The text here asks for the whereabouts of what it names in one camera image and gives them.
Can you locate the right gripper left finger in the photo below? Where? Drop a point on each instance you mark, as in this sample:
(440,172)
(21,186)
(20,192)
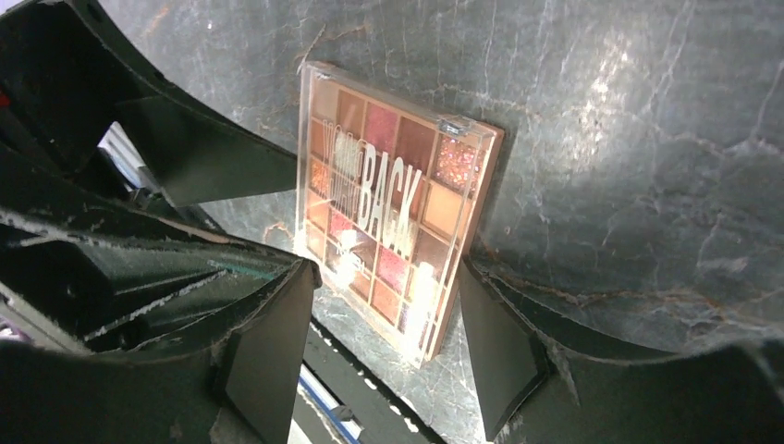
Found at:
(229,377)

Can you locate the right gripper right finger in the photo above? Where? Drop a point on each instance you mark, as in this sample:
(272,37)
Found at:
(544,378)

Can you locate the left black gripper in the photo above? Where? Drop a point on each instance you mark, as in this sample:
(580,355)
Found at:
(83,270)

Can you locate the eyeshadow palette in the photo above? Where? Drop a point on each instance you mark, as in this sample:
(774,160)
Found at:
(389,197)

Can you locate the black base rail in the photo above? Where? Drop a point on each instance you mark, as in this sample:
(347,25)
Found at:
(354,404)

